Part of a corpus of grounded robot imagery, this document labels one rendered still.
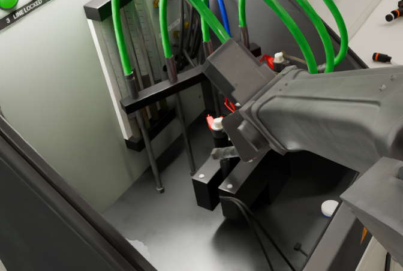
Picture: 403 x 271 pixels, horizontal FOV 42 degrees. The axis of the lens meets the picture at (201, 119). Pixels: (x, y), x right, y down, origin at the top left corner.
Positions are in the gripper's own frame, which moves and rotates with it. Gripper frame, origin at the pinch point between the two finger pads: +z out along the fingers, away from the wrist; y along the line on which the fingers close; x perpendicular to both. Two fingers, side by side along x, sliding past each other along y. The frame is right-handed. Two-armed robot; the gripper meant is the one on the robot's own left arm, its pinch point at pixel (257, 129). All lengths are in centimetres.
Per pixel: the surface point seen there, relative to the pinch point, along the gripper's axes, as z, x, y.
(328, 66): 15.0, -4.0, -19.1
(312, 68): 7.3, -4.6, -14.1
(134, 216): 42, 2, 27
